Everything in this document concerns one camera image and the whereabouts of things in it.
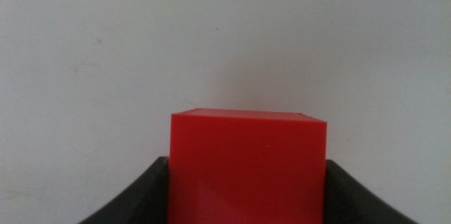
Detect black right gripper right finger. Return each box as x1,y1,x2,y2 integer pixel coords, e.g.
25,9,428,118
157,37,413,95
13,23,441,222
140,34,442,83
324,158,421,224

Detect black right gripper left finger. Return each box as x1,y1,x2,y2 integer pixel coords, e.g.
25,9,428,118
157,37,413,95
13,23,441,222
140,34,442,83
78,156,171,224

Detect red cube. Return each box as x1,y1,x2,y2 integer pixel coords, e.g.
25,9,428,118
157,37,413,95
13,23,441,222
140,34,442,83
166,107,328,224

